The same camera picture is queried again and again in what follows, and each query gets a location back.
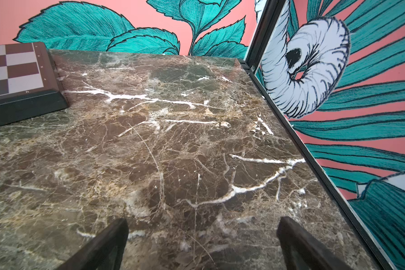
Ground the black corner frame post right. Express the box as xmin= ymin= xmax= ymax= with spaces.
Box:
xmin=244 ymin=1 xmax=396 ymax=270

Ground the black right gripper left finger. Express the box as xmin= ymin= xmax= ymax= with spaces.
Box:
xmin=58 ymin=218 xmax=129 ymax=270

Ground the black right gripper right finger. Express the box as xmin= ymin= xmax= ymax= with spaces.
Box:
xmin=276 ymin=217 xmax=351 ymax=270

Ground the folding chess board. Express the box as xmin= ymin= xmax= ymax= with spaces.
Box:
xmin=0 ymin=42 xmax=68 ymax=126

